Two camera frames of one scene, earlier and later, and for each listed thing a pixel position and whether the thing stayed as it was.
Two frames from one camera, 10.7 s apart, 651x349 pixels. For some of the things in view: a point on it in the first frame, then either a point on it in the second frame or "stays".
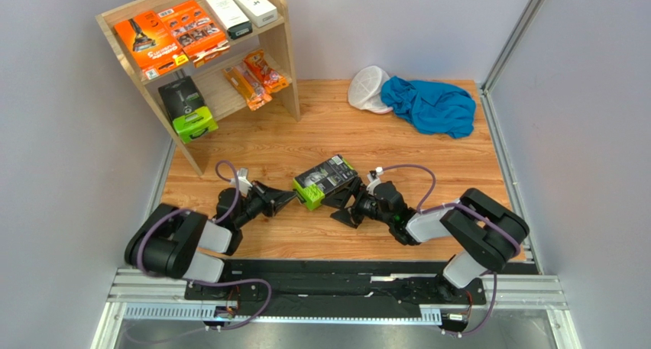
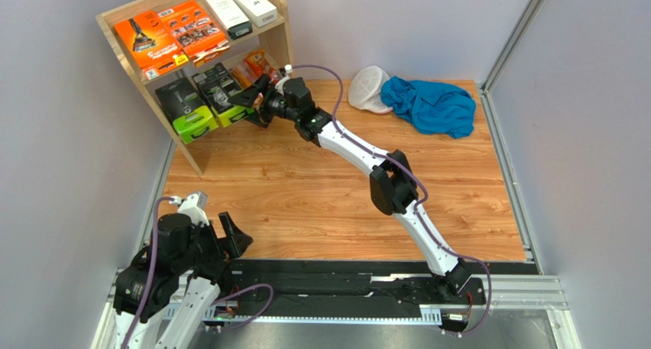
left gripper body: x=254 y=207 to x=210 y=251
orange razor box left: x=152 y=43 stays
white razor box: x=257 y=9 stays
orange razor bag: x=247 y=84 stays
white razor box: x=228 y=12 stays
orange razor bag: x=270 y=79 stays
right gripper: x=357 y=202 to x=264 y=101
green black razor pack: x=312 y=185 to x=218 y=87
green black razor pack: x=189 y=117 stays
